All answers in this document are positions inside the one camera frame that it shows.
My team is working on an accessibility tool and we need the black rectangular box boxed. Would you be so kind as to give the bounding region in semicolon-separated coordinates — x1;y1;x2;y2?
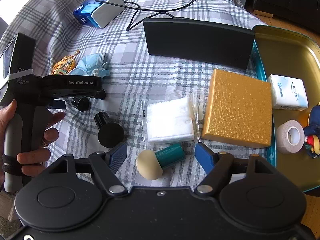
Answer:
143;18;255;70

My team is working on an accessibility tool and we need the grey plaid bed sheet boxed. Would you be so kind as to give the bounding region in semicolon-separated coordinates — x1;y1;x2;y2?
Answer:
0;0;275;193

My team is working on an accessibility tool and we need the blue face mask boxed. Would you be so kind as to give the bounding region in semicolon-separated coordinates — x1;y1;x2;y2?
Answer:
67;53;110;78

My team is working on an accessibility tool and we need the gold textured box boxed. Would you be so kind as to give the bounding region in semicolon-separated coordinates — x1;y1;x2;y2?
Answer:
201;69;273;148

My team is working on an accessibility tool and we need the green-handled beige makeup brush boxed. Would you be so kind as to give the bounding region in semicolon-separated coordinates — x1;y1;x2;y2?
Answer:
136;144;185;180

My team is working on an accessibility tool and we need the small black bottle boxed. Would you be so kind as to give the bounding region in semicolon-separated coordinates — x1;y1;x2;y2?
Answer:
71;96;90;112

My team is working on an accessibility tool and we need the blue cardboard box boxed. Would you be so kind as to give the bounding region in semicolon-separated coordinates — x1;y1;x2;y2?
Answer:
73;0;110;25

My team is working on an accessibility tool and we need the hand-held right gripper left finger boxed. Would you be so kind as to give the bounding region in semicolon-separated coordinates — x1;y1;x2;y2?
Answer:
45;142;129;197

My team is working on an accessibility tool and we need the black makeup sponge brush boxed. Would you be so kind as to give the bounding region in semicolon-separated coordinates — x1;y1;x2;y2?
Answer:
94;112;125;148

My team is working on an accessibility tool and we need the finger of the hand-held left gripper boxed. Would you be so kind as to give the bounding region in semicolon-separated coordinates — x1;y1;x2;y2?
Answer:
71;89;106;101
49;100;67;110

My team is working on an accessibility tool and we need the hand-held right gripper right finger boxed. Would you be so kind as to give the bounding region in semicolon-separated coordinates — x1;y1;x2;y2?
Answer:
195;142;275;197

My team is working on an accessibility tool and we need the person's left hand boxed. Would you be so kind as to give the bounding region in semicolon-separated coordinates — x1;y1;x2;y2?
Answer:
0;99;66;178

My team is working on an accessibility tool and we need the white tissue pack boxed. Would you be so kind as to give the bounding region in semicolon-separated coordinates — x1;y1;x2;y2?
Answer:
267;74;308;111

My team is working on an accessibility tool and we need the teal metal tin tray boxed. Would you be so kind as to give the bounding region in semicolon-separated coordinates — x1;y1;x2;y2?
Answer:
250;25;320;193

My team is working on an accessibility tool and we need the orange embroidered pouch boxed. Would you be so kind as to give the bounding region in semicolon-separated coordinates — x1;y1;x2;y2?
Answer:
52;51;80;75

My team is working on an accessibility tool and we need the white tape roll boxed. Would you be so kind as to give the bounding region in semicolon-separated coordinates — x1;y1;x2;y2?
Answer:
276;120;305;154

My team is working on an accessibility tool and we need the white gauze packet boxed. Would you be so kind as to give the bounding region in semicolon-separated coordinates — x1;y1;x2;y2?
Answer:
142;94;200;144

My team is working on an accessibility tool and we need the navy and orange scarf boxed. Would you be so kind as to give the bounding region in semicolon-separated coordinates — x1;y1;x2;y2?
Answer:
303;105;320;158

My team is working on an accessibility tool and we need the silver power bank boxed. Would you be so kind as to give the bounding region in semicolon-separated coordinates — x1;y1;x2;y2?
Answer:
90;0;125;28

